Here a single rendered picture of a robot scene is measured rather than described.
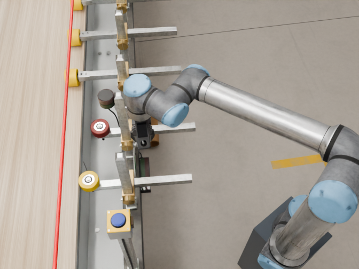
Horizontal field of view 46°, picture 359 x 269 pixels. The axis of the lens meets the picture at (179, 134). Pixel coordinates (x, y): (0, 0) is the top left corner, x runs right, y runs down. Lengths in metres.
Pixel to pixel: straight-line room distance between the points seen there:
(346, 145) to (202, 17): 2.52
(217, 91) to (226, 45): 2.04
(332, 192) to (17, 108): 1.38
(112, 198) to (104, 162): 0.20
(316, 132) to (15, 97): 1.33
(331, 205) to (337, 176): 0.08
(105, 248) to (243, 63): 1.90
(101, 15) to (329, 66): 1.74
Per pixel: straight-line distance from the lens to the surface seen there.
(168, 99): 1.34
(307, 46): 3.50
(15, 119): 1.96
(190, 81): 1.38
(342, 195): 1.14
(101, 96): 1.59
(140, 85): 1.36
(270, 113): 1.29
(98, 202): 1.99
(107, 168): 2.06
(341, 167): 1.18
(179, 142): 2.82
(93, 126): 1.84
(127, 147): 1.86
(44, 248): 1.66
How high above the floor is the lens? 2.43
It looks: 58 degrees down
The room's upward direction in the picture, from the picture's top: 1 degrees clockwise
